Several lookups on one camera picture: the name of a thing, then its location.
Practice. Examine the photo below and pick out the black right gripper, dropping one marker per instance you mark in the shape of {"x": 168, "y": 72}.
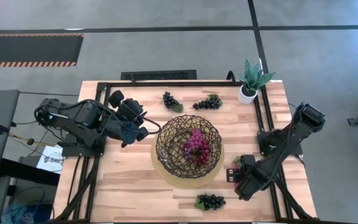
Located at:
{"x": 248, "y": 175}

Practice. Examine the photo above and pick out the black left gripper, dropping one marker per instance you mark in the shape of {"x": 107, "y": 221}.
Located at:
{"x": 134, "y": 117}

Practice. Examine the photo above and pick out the dark purple grape bunch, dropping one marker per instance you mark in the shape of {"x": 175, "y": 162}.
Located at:
{"x": 211, "y": 201}
{"x": 169, "y": 101}
{"x": 207, "y": 103}

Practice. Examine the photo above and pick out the red plastic grape bunch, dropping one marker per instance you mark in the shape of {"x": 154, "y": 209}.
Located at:
{"x": 196, "y": 141}
{"x": 202, "y": 159}

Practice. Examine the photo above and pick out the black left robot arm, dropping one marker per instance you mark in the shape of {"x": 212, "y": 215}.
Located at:
{"x": 82, "y": 116}

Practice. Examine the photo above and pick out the dark woven wicker basket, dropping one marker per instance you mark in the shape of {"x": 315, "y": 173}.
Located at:
{"x": 169, "y": 155}

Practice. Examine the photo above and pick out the round straw placemat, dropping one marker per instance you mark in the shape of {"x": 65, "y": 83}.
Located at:
{"x": 185, "y": 183}

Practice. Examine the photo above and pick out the black perforated strip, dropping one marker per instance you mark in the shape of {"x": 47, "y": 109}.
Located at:
{"x": 158, "y": 75}

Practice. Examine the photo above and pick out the artificial plant in white pot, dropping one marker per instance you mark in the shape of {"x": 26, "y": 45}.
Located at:
{"x": 246, "y": 95}

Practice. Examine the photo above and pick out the white printed paper sign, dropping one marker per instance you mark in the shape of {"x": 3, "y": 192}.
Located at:
{"x": 53, "y": 158}

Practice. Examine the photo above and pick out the black floor mat orange stripes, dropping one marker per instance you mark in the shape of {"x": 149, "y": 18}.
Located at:
{"x": 30, "y": 49}

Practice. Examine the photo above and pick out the blue cloth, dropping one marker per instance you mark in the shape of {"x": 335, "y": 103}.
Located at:
{"x": 20, "y": 214}

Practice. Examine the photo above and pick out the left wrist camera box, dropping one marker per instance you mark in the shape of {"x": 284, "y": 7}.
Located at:
{"x": 130, "y": 104}

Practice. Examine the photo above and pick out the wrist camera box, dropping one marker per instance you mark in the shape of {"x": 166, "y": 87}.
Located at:
{"x": 130, "y": 104}
{"x": 248, "y": 161}

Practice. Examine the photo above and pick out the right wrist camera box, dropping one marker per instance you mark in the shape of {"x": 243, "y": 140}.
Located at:
{"x": 248, "y": 161}

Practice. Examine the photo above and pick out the black aluminium table frame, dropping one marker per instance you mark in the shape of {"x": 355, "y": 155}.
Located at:
{"x": 179, "y": 84}

